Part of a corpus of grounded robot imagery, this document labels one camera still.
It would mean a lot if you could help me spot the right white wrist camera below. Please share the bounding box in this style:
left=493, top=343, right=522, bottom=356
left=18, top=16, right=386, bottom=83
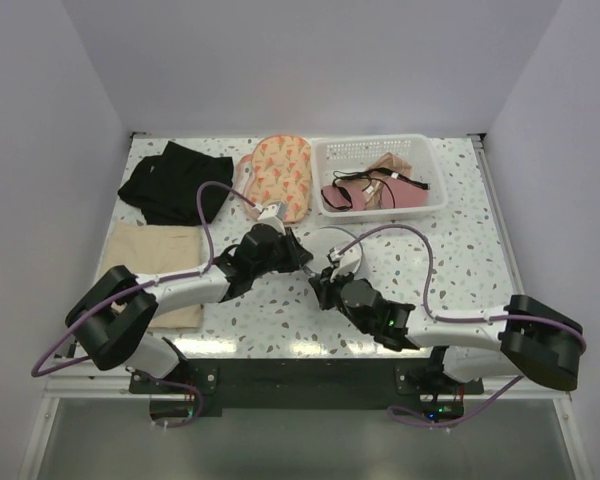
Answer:
left=327, top=244, right=363, bottom=281

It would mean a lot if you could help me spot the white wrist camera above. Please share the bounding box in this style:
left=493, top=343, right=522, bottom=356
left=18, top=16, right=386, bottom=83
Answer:
left=327, top=244, right=363, bottom=281
left=254, top=201, right=287, bottom=223

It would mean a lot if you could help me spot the black garment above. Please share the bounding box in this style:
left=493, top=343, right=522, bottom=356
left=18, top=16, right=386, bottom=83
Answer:
left=118, top=142, right=234, bottom=226

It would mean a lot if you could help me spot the white plastic basket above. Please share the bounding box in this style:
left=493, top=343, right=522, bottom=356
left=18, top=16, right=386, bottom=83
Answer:
left=311, top=134, right=448, bottom=223

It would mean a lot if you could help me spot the pink beige bra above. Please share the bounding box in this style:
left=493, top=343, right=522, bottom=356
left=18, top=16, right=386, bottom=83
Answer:
left=361, top=153, right=413, bottom=210

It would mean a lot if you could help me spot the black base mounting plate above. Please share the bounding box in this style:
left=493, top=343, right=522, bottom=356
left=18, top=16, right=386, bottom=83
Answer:
left=129, top=347, right=484, bottom=422

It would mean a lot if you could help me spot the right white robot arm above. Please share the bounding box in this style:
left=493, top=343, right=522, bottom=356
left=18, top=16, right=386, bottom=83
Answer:
left=309, top=269, right=586, bottom=393

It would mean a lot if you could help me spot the round white mesh laundry bag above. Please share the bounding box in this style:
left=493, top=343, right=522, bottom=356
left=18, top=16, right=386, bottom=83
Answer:
left=301, top=226, right=362, bottom=277

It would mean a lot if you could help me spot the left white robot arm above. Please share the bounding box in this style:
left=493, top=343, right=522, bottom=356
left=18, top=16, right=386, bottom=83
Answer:
left=65, top=223, right=313, bottom=392

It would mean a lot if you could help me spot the beige folded garment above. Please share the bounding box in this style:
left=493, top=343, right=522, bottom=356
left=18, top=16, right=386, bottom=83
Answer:
left=99, top=222, right=206, bottom=330

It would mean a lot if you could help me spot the tulip print mesh laundry bag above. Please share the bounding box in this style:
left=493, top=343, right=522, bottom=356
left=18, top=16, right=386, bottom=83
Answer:
left=237, top=135, right=312, bottom=224

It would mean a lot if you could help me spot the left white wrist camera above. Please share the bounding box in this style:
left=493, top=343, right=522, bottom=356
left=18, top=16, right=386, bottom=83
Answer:
left=254, top=201, right=287, bottom=223

